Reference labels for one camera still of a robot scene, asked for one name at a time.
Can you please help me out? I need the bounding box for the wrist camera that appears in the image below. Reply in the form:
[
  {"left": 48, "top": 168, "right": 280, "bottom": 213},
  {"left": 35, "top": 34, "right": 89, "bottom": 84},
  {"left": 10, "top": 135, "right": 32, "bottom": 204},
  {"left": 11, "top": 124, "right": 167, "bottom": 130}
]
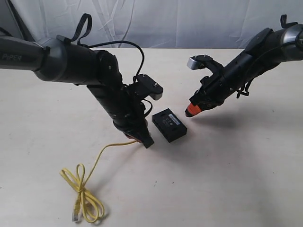
[
  {"left": 129, "top": 74, "right": 163, "bottom": 101},
  {"left": 187, "top": 55, "right": 223, "bottom": 73}
]

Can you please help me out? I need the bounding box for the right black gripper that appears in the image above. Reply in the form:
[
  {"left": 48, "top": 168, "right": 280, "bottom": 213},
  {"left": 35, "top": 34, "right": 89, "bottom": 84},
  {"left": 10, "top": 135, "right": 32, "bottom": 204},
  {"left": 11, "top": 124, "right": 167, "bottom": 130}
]
[{"left": 185, "top": 72, "right": 239, "bottom": 117}]

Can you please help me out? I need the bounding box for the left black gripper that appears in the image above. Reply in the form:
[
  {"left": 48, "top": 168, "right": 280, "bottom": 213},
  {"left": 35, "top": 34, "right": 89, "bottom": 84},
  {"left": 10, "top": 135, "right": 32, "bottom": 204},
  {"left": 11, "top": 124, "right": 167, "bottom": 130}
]
[{"left": 113, "top": 94, "right": 154, "bottom": 148}]

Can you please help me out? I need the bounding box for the yellow ethernet cable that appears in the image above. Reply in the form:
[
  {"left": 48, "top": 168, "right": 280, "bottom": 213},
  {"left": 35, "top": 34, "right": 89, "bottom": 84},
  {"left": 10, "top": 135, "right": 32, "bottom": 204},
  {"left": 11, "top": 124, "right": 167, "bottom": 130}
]
[{"left": 59, "top": 139, "right": 140, "bottom": 216}]

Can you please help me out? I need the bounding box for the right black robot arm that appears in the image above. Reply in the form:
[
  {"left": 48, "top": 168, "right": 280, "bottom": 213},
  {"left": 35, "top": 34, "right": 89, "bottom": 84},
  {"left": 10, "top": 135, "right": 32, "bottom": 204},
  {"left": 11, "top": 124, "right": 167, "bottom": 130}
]
[{"left": 185, "top": 24, "right": 303, "bottom": 117}]

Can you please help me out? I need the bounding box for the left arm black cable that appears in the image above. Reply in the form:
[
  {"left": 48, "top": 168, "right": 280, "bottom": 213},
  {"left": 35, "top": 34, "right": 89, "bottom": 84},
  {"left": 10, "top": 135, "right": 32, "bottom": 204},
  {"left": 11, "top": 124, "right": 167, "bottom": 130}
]
[{"left": 72, "top": 13, "right": 153, "bottom": 118}]

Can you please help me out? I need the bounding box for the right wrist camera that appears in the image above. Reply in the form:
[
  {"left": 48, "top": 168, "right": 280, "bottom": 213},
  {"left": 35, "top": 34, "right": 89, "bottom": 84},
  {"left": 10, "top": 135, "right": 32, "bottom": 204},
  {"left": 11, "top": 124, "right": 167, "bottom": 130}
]
[{"left": 187, "top": 55, "right": 223, "bottom": 73}]

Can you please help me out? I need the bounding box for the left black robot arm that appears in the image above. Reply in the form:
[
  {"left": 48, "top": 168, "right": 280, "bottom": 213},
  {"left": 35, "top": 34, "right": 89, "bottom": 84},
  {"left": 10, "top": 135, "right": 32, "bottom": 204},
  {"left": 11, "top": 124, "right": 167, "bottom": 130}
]
[{"left": 0, "top": 35, "right": 159, "bottom": 148}]

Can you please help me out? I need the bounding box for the white backdrop cloth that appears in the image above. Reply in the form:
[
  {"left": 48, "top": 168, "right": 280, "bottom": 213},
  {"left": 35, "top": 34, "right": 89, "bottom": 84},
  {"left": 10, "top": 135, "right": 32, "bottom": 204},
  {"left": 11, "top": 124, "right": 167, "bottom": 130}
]
[{"left": 0, "top": 0, "right": 303, "bottom": 49}]

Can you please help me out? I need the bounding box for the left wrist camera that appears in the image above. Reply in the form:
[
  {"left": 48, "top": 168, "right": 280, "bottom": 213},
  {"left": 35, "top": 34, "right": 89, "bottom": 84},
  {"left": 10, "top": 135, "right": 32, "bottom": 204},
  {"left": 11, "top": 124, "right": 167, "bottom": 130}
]
[{"left": 129, "top": 74, "right": 163, "bottom": 101}]

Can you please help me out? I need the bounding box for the small black box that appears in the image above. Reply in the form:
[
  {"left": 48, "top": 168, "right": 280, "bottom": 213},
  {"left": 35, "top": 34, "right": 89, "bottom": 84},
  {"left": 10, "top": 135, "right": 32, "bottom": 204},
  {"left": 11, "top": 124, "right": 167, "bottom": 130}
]
[{"left": 152, "top": 108, "right": 187, "bottom": 143}]

